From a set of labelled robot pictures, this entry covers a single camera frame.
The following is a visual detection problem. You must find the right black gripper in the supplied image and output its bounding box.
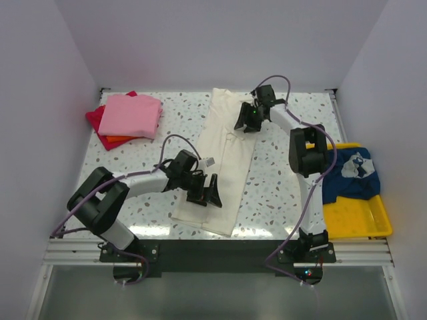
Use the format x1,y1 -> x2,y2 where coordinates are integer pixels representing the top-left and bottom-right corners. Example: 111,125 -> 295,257
234,102 -> 266,133

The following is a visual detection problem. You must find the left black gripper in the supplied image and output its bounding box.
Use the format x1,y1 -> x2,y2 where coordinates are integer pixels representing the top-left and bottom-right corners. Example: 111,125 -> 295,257
179,172 -> 221,208

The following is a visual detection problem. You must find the cream t shirt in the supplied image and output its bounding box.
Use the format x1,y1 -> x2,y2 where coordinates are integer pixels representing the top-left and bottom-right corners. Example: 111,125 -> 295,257
171,88 -> 258,237

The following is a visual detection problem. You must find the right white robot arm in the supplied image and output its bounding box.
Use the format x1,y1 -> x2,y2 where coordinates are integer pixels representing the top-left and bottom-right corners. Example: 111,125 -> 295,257
234,85 -> 329,262

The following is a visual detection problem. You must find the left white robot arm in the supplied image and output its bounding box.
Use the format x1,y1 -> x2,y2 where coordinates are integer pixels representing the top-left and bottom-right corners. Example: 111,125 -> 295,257
67,150 -> 222,261

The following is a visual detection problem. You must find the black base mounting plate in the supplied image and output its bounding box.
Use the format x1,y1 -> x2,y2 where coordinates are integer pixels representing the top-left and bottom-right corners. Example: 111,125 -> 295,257
98,239 -> 336,281

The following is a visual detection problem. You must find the orange folded t shirt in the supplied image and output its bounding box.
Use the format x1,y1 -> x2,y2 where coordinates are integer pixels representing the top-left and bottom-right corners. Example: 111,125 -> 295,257
105,136 -> 138,143

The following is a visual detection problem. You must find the pink folded t shirt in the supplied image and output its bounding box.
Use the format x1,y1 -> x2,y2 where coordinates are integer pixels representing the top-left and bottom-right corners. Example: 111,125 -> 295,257
98,94 -> 162,139

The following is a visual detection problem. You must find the navy blue t shirt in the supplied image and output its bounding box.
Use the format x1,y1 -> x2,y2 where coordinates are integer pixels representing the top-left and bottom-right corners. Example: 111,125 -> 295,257
322,147 -> 381,205

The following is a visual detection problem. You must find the yellow plastic tray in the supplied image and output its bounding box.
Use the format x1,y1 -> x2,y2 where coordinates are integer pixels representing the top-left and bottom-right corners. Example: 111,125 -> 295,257
323,143 -> 392,239

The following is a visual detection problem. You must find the red folded t shirt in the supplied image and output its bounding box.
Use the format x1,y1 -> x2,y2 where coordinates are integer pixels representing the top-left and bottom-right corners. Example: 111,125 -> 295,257
85,91 -> 139,137

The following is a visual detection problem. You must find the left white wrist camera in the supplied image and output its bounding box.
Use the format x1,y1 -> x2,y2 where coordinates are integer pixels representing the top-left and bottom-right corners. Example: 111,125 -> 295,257
198,157 -> 215,170

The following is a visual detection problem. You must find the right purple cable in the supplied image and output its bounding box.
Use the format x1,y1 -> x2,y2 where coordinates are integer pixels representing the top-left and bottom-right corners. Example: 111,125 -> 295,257
255,74 -> 338,279

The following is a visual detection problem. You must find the purple cable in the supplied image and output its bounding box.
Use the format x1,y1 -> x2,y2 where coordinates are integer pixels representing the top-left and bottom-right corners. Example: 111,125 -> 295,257
255,74 -> 338,279
52,134 -> 203,286

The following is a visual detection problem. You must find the aluminium frame rail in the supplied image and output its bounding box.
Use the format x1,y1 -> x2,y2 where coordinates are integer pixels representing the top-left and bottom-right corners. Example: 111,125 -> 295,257
26,90 -> 397,319

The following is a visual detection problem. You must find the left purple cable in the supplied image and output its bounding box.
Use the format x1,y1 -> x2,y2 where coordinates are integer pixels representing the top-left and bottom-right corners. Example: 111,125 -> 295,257
52,134 -> 203,286

